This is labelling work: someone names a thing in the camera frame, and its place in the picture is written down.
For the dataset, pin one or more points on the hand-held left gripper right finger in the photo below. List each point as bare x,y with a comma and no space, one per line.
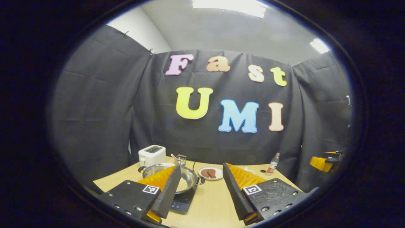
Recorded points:
235,193

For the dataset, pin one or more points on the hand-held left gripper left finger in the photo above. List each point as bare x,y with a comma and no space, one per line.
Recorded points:
166,198

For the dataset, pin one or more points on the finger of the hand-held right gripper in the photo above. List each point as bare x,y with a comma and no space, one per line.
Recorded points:
335,154
319,163

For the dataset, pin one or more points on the black induction cooktop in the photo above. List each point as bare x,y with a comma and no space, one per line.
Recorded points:
185,202

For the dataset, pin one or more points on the pile of white beans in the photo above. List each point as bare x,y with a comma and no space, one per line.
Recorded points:
182,185

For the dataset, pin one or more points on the white round plate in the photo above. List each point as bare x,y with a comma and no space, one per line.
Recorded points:
219,177

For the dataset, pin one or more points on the white divided spice dish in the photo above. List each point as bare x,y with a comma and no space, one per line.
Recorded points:
250,171

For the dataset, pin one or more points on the brown meat patty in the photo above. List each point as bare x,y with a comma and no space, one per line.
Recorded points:
212,173
205,173

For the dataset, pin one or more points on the clear utensil holder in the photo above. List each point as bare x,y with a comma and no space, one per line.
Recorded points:
181,161

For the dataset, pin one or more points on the white toaster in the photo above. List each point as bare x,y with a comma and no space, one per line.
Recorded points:
152,155

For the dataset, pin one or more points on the plastic bottle with red label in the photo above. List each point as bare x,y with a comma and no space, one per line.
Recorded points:
272,166

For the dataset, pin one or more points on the black backdrop cloth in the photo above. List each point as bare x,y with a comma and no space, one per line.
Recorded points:
142,120

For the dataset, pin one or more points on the small ceiling light panel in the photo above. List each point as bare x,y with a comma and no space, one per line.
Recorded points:
319,46

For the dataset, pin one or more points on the large ceiling light panel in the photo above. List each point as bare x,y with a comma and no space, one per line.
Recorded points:
227,7

